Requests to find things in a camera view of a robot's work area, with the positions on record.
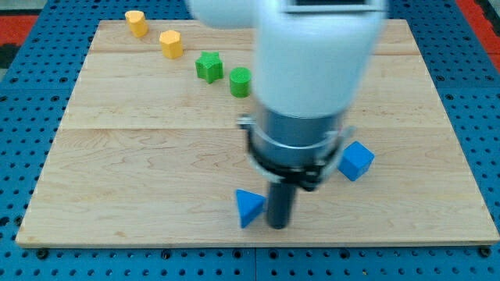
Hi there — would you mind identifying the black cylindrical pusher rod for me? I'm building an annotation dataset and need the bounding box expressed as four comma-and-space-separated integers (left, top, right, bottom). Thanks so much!
266, 182, 297, 229

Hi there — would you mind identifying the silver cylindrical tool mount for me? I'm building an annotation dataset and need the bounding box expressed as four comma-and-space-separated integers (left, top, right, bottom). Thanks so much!
237, 104, 355, 192

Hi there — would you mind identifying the blue cube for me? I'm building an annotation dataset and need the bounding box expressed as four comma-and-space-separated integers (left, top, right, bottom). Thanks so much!
338, 141, 375, 181

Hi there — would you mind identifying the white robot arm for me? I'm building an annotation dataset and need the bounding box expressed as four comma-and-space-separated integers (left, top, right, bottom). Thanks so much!
187, 0, 387, 229

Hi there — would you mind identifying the blue triangle block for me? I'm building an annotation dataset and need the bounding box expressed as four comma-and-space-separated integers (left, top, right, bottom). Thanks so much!
235, 189, 266, 229

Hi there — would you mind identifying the green cylinder block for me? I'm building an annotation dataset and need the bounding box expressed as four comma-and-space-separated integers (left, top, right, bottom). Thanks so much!
230, 67, 252, 98

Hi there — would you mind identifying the green star block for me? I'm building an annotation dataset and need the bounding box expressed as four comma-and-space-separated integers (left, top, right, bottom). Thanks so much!
195, 51, 223, 84

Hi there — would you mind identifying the wooden board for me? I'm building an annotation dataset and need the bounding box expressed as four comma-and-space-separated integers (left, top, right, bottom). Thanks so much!
16, 20, 499, 248

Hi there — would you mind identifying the yellow hexagon block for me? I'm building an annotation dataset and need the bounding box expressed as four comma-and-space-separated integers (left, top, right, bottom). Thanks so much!
159, 30, 184, 59

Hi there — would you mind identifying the yellow heart block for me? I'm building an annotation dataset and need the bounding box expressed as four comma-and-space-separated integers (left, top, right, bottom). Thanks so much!
124, 10, 148, 37

